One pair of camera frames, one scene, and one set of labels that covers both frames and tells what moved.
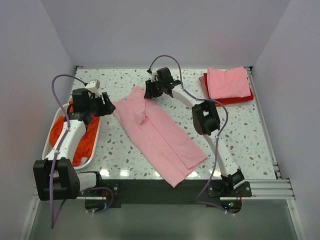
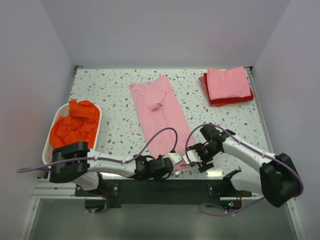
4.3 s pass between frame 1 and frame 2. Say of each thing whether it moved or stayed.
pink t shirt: moved
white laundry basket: stayed
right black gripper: moved
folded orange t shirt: stayed
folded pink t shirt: stayed
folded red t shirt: stayed
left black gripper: moved
